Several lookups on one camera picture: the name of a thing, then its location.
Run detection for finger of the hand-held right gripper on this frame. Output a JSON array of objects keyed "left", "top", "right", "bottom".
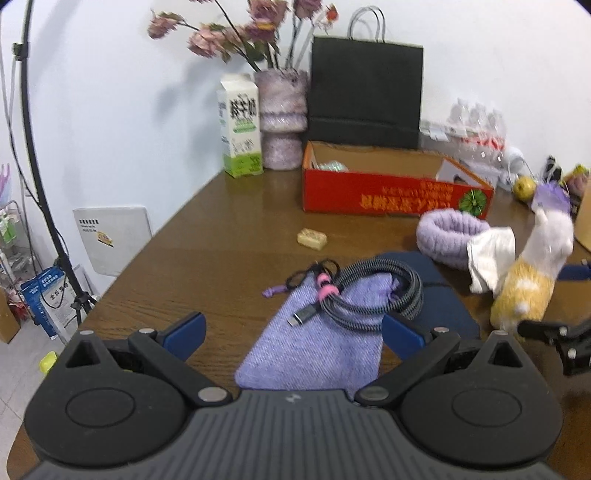
[
  {"left": 517, "top": 318, "right": 591, "bottom": 376},
  {"left": 555, "top": 263, "right": 591, "bottom": 281}
]

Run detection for white charger with cable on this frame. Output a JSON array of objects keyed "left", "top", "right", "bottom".
[{"left": 501, "top": 147, "right": 530, "bottom": 179}]

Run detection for small beige block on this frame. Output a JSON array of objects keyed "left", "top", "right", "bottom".
[{"left": 297, "top": 228, "right": 328, "bottom": 249}]

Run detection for white cloth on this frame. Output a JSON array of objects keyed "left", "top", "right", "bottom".
[{"left": 466, "top": 227, "right": 516, "bottom": 295}]

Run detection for black paper bag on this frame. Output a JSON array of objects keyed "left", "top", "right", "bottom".
[{"left": 307, "top": 7, "right": 424, "bottom": 150}]

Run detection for beige container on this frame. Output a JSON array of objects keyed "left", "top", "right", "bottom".
[{"left": 574, "top": 185, "right": 591, "bottom": 253}]

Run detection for green apple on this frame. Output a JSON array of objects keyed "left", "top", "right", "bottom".
[{"left": 514, "top": 176, "right": 538, "bottom": 202}]

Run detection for metal wire rack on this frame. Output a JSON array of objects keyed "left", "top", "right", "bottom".
[{"left": 0, "top": 200, "right": 29, "bottom": 296}]

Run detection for braided grey charging cable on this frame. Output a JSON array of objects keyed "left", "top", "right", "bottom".
[{"left": 286, "top": 258, "right": 424, "bottom": 330}]

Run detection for red cardboard box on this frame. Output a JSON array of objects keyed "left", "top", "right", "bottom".
[{"left": 302, "top": 141, "right": 495, "bottom": 219}]

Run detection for white and green milk carton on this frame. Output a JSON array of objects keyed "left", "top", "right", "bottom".
[{"left": 217, "top": 74, "right": 264, "bottom": 179}]

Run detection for flat white box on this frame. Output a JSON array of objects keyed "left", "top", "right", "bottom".
[{"left": 420, "top": 119, "right": 462, "bottom": 140}]

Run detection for white board with sticker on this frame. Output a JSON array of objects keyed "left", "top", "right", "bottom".
[{"left": 73, "top": 206, "right": 153, "bottom": 278}]

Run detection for brown cardboard box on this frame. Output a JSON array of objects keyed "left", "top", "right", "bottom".
[{"left": 0, "top": 288, "right": 21, "bottom": 344}]

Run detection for white card packet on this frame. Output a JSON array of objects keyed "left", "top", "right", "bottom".
[{"left": 436, "top": 157, "right": 474, "bottom": 186}]

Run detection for purple marbled vase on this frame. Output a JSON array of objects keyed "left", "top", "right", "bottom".
[{"left": 255, "top": 69, "right": 309, "bottom": 169}]

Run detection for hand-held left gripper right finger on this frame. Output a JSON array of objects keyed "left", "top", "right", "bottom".
[{"left": 355, "top": 314, "right": 532, "bottom": 409}]

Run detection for small purple packet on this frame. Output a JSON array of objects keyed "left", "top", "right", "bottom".
[{"left": 533, "top": 182, "right": 571, "bottom": 214}]

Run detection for blue paper bag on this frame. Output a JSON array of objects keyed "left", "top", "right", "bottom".
[{"left": 21, "top": 266, "right": 77, "bottom": 340}]

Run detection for white and yellow plush alpaca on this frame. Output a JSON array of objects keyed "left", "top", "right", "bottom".
[{"left": 489, "top": 208, "right": 574, "bottom": 332}]

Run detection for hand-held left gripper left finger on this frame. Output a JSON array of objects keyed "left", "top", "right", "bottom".
[{"left": 58, "top": 312, "right": 233, "bottom": 408}]

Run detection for black light stand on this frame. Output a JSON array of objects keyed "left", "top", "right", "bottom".
[{"left": 11, "top": 0, "right": 99, "bottom": 344}]

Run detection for purple drawstring cloth pouch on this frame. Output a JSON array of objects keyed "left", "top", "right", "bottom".
[{"left": 235, "top": 272, "right": 399, "bottom": 391}]

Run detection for fluffy purple headband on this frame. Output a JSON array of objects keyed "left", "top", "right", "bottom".
[{"left": 416, "top": 209, "right": 491, "bottom": 271}]

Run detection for wrapped water bottle pack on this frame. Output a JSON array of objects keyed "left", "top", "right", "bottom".
[{"left": 447, "top": 98, "right": 509, "bottom": 163}]

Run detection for navy blue zip pouch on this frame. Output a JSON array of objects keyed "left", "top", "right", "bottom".
[{"left": 374, "top": 250, "right": 483, "bottom": 342}]

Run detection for colourful snack packet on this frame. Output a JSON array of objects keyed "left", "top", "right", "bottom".
[{"left": 564, "top": 165, "right": 591, "bottom": 204}]

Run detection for dried pink flowers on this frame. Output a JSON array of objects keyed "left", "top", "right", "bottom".
[{"left": 148, "top": 0, "right": 340, "bottom": 75}]

